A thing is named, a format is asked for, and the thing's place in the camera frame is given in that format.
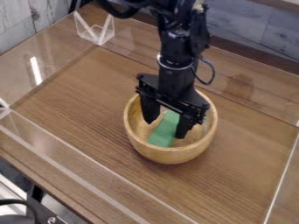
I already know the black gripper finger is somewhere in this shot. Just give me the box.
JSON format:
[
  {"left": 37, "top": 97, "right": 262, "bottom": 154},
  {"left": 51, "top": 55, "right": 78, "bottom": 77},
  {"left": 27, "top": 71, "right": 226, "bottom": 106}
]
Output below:
[
  {"left": 174, "top": 107, "right": 206, "bottom": 139},
  {"left": 138, "top": 90, "right": 160, "bottom": 124}
]

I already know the black table leg bracket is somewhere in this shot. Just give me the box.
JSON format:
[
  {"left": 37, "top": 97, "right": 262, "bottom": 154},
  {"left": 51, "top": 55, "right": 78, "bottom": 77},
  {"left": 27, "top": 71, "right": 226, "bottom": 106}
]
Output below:
[{"left": 26, "top": 185, "right": 67, "bottom": 224}]

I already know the black cable lower left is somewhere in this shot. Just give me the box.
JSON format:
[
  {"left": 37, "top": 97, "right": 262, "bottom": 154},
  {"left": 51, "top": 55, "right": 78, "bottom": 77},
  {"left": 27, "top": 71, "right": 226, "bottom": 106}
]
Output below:
[{"left": 0, "top": 198, "right": 33, "bottom": 224}]

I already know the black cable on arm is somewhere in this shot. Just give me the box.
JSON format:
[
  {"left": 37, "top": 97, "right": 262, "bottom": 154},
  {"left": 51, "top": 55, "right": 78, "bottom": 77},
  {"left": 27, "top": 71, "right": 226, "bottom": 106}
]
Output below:
[{"left": 190, "top": 54, "right": 216, "bottom": 86}]

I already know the green rectangular stick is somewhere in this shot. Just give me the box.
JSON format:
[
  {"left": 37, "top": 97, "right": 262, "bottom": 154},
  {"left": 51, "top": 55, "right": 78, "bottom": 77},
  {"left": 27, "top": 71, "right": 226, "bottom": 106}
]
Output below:
[{"left": 148, "top": 110, "right": 180, "bottom": 148}]

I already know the clear acrylic enclosure wall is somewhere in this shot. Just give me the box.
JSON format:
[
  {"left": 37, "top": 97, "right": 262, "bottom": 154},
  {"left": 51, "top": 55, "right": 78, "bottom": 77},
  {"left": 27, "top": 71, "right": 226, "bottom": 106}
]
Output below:
[{"left": 0, "top": 8, "right": 299, "bottom": 224}]

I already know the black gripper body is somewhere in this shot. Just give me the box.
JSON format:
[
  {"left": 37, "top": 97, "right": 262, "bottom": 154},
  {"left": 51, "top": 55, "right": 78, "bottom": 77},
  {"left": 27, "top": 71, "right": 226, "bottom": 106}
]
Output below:
[{"left": 136, "top": 55, "right": 210, "bottom": 113}]

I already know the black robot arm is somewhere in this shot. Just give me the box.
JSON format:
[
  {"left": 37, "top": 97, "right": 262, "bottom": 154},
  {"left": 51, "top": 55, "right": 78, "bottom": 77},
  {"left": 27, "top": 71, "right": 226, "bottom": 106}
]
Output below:
[{"left": 94, "top": 0, "right": 210, "bottom": 139}]

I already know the wooden bowl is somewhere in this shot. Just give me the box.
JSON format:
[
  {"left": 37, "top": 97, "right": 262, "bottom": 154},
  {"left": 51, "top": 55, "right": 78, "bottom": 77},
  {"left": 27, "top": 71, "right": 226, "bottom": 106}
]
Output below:
[{"left": 124, "top": 94, "right": 218, "bottom": 165}]

